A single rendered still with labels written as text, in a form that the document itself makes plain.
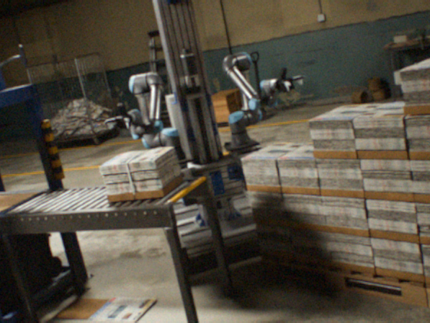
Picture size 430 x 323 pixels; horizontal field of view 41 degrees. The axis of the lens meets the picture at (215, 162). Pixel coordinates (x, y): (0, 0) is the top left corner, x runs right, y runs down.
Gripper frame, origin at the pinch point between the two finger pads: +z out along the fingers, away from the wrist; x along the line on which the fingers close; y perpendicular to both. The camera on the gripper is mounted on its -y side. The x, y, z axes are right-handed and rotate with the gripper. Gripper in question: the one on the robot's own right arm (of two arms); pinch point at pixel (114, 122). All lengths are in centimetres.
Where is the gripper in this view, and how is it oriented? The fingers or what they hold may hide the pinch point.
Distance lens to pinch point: 362.3
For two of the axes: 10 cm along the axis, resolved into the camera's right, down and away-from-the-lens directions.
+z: -2.4, 2.7, -9.3
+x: -9.7, 0.0, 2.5
